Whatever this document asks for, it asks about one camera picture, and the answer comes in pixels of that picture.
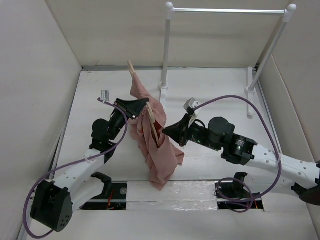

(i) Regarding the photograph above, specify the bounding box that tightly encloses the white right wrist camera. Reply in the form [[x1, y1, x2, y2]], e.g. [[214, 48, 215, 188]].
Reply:
[[183, 97, 201, 128]]

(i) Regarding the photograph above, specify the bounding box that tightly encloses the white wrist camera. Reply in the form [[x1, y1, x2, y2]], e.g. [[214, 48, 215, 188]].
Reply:
[[183, 97, 201, 128], [100, 90, 110, 102]]

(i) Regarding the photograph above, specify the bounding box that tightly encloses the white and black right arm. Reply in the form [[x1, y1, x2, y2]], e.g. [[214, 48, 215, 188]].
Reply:
[[162, 114, 320, 206]]

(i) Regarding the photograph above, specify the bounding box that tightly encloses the beige wooden hanger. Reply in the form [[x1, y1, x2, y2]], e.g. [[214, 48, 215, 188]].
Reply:
[[127, 61, 160, 147]]

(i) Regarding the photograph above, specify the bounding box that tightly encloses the pink t shirt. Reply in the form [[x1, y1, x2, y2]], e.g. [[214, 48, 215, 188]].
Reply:
[[129, 73, 185, 191]]

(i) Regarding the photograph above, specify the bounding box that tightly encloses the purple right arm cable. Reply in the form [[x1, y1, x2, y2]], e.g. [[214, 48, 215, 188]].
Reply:
[[192, 95, 283, 212]]

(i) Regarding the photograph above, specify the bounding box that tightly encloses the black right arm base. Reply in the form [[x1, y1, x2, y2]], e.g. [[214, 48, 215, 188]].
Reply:
[[214, 179, 264, 213]]

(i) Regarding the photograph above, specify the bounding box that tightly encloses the white clothes rack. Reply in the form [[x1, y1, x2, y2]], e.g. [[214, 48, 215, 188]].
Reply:
[[157, 1, 298, 118]]

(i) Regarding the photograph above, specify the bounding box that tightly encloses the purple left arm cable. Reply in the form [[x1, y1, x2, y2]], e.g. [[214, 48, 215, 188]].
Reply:
[[22, 97, 130, 238]]

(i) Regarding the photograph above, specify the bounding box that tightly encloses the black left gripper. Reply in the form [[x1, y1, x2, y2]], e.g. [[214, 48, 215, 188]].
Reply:
[[108, 97, 148, 141]]

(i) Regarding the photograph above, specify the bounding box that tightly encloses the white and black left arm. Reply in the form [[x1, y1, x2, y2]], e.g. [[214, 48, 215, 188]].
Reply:
[[30, 98, 150, 232]]

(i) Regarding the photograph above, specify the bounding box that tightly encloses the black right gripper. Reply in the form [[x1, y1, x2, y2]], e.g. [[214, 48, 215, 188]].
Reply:
[[161, 113, 221, 152]]

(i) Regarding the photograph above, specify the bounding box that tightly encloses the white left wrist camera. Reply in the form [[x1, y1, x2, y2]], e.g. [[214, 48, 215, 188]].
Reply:
[[100, 90, 110, 102]]

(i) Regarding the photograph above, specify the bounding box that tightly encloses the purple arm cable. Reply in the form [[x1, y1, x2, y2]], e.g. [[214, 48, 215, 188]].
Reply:
[[22, 97, 130, 238], [192, 95, 283, 212]]

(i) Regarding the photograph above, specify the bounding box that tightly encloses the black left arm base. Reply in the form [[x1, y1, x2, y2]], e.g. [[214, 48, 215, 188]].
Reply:
[[79, 172, 128, 211]]

